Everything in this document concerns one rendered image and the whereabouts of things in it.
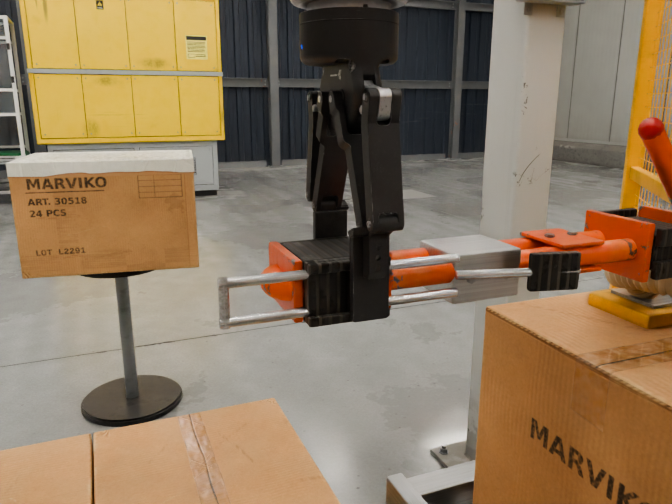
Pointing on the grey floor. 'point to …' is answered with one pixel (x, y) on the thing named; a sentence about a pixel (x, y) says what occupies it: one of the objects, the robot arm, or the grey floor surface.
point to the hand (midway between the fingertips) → (348, 270)
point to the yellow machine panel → (127, 77)
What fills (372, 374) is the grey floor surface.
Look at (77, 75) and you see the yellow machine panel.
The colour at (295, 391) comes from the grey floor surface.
